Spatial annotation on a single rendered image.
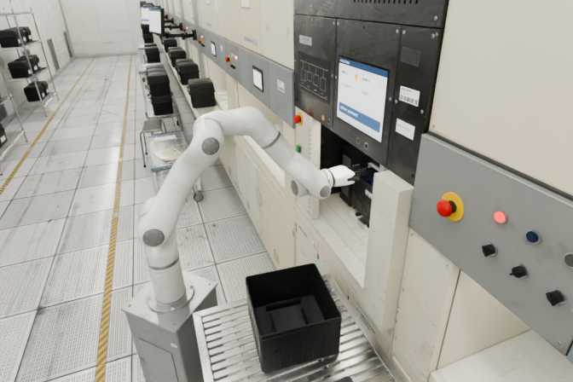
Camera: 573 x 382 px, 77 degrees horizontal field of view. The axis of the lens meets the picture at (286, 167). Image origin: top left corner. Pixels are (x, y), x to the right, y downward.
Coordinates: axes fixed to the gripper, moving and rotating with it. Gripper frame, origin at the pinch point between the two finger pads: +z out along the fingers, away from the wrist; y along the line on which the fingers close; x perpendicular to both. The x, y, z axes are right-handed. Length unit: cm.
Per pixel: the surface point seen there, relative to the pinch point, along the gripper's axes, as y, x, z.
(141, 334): -10, -55, -98
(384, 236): 46, 4, -26
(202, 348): 18, -43, -79
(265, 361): 37, -37, -63
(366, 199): 1.3, -15.4, 4.4
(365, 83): 22, 44, -18
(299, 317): 23, -42, -43
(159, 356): -4, -64, -93
